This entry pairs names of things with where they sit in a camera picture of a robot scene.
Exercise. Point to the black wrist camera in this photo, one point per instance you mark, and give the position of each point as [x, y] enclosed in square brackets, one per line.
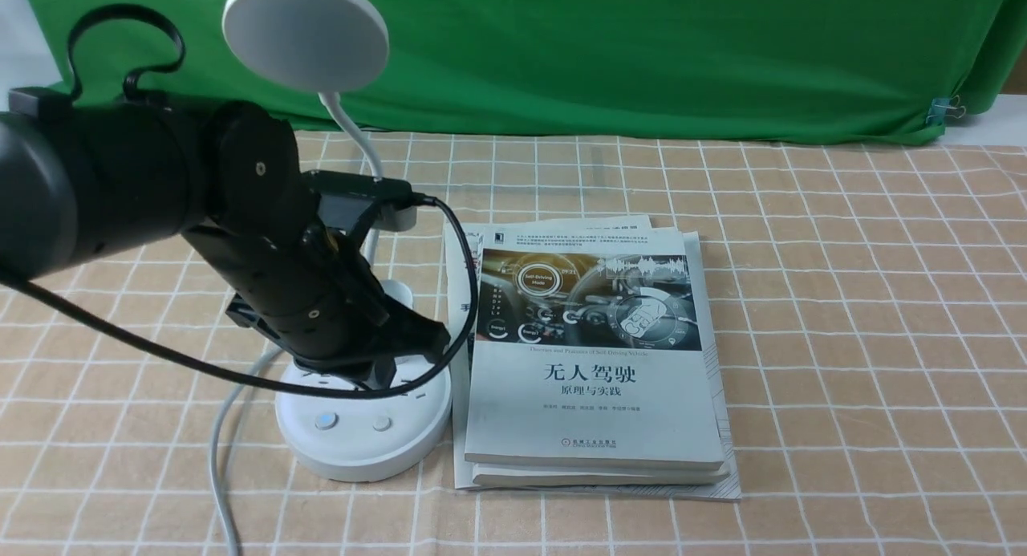
[356, 204]

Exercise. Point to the orange checkered tablecloth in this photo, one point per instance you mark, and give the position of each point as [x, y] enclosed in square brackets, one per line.
[869, 309]

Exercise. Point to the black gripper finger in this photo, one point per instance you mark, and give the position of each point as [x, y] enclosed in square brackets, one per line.
[403, 333]

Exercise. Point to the white desk lamp with base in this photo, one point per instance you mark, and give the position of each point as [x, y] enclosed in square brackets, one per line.
[331, 47]

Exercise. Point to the green backdrop cloth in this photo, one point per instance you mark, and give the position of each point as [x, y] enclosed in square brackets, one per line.
[814, 72]

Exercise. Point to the metal binder clip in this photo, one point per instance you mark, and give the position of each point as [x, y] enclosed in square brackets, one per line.
[944, 110]

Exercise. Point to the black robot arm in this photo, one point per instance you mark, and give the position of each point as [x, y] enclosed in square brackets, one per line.
[83, 184]

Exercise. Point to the top self-driving textbook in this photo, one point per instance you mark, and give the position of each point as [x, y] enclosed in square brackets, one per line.
[594, 395]

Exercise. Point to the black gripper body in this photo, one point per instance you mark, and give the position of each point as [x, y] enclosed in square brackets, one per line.
[301, 308]

